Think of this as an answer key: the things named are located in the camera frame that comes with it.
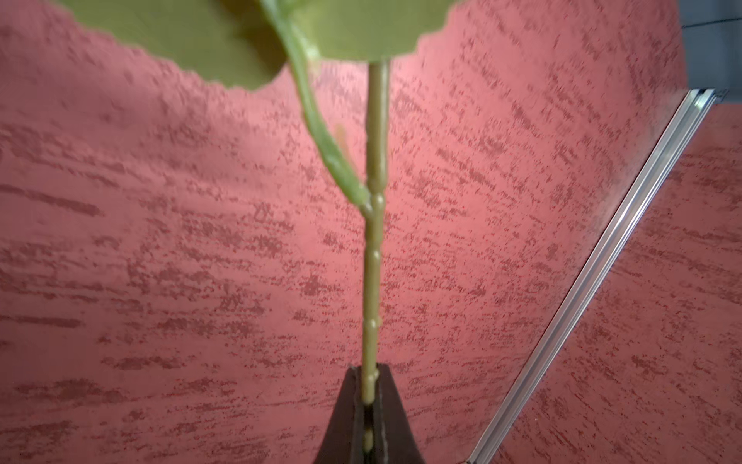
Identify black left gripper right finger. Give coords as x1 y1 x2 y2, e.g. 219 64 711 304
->
370 363 425 464

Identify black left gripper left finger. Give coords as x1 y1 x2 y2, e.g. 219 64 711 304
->
313 367 365 464

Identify yellow sunflower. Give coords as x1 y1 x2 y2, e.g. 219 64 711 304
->
66 1 451 463

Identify aluminium corner profile left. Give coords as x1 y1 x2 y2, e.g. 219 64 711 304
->
467 88 719 464

